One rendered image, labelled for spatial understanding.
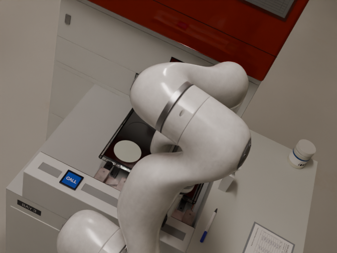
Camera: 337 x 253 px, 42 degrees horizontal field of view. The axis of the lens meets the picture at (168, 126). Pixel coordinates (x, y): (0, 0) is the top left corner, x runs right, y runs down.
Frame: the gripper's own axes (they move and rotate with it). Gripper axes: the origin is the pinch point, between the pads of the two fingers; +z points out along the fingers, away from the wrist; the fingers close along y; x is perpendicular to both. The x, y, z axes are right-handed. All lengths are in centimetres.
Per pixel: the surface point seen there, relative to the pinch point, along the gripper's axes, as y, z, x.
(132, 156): -26.1, 4.1, -18.8
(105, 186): -4.4, 2.5, -20.1
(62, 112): -66, 30, -63
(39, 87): -135, 73, -109
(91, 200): 2.2, 3.9, -21.6
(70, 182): 0.0, 3.0, -29.9
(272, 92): -238, 51, 39
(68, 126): -33, 11, -47
